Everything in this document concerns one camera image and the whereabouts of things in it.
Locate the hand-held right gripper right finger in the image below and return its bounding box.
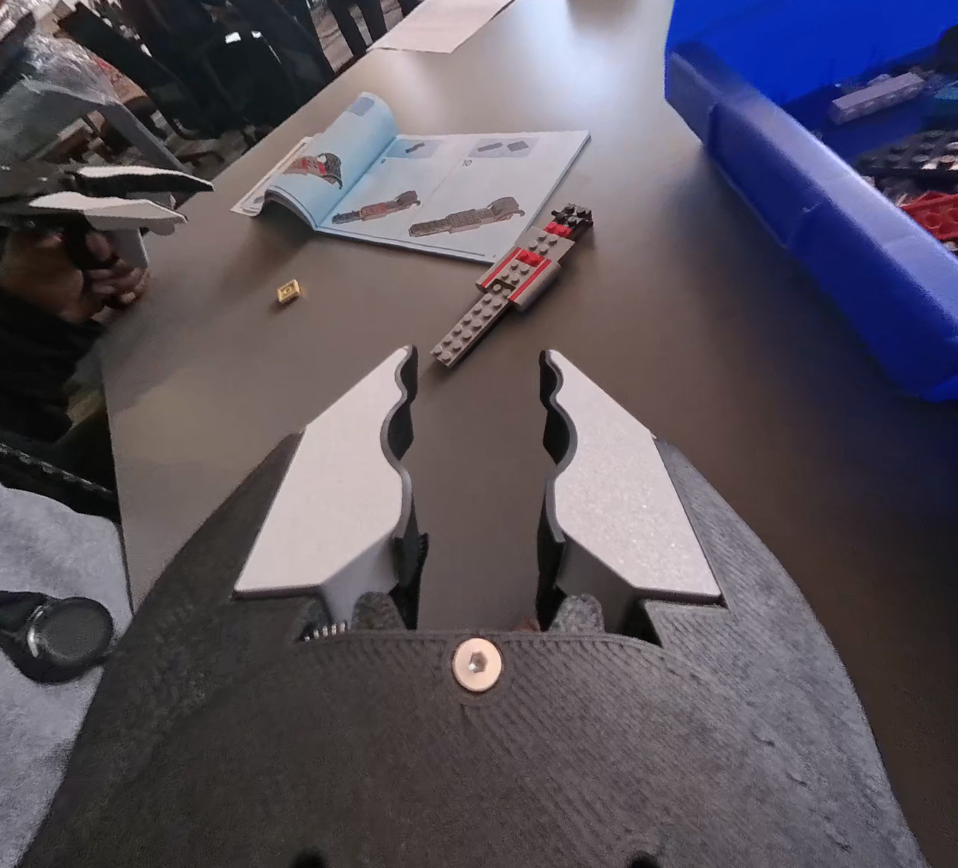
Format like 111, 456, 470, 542
539, 349, 723, 635

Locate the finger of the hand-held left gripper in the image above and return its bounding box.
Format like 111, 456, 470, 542
26, 200, 188, 237
71, 164, 216, 200

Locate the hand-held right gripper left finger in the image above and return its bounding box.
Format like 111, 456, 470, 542
234, 345, 422, 625

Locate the blue plastic bin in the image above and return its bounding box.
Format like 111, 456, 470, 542
665, 0, 958, 403

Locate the pile of mixed toy bricks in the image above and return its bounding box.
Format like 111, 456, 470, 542
827, 52, 958, 244

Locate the person's left hand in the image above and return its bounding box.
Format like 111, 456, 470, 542
0, 232, 148, 324

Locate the black office chair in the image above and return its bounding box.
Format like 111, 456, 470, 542
78, 0, 338, 135

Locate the person's black jacket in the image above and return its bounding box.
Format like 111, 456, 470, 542
0, 426, 121, 521

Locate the grey red brick model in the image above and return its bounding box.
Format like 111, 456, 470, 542
430, 203, 594, 367

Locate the black wristwatch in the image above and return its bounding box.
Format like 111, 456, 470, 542
0, 594, 115, 683

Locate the light blue instruction booklet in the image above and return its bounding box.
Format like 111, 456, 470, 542
231, 91, 592, 264

